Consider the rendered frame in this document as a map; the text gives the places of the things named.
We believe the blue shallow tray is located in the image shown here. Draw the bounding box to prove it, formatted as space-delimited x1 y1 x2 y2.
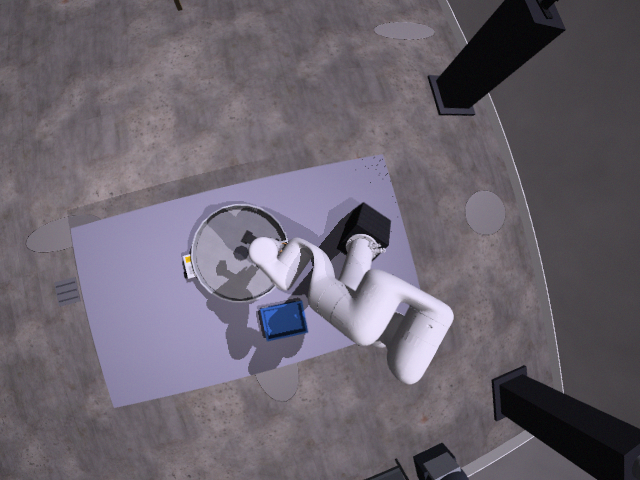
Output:
260 299 308 341

